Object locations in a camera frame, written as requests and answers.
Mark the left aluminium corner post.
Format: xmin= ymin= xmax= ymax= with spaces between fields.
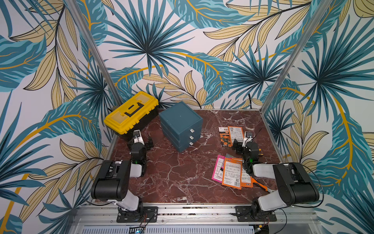
xmin=65 ymin=0 xmax=123 ymax=106

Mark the teal drawer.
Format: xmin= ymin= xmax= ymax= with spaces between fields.
xmin=163 ymin=130 xmax=200 ymax=147
xmin=161 ymin=124 xmax=202 ymax=140
xmin=168 ymin=137 xmax=199 ymax=152

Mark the aluminium front rail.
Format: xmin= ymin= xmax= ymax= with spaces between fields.
xmin=68 ymin=203 xmax=324 ymax=234

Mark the yellow black toolbox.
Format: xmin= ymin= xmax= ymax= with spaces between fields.
xmin=104 ymin=91 xmax=159 ymax=141

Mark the aluminium corner post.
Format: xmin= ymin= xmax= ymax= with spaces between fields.
xmin=65 ymin=0 xmax=123 ymax=106
xmin=260 ymin=0 xmax=332 ymax=115

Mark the orange adjustable wrench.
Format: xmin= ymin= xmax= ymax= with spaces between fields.
xmin=251 ymin=178 xmax=275 ymax=193

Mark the marigold seed bag front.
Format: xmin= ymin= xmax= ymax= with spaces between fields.
xmin=218 ymin=127 xmax=232 ymax=147

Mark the teal drawer cabinet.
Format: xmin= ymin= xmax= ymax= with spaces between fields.
xmin=159 ymin=101 xmax=204 ymax=153

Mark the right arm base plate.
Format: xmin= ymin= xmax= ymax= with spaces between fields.
xmin=234 ymin=206 xmax=277 ymax=223

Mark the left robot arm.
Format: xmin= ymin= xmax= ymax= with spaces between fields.
xmin=91 ymin=137 xmax=153 ymax=214

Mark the teal bottom drawer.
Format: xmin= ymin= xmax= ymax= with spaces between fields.
xmin=168 ymin=137 xmax=199 ymax=152

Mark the right aluminium corner post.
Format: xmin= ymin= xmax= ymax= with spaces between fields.
xmin=260 ymin=0 xmax=332 ymax=115

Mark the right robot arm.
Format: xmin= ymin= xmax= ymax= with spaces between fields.
xmin=232 ymin=138 xmax=319 ymax=222

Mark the orange seed bag back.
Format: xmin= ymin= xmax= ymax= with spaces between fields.
xmin=228 ymin=126 xmax=244 ymax=145

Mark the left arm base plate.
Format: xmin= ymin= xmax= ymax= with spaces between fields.
xmin=116 ymin=206 xmax=158 ymax=223

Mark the orange seed bag label side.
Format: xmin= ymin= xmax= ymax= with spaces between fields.
xmin=241 ymin=169 xmax=253 ymax=188

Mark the teal top drawer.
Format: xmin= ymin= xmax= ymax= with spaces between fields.
xmin=161 ymin=124 xmax=202 ymax=140

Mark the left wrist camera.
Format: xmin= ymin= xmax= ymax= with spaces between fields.
xmin=132 ymin=130 xmax=145 ymax=145

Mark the orange seed bag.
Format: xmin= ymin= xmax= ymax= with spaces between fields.
xmin=222 ymin=158 xmax=242 ymax=190
xmin=228 ymin=126 xmax=244 ymax=145

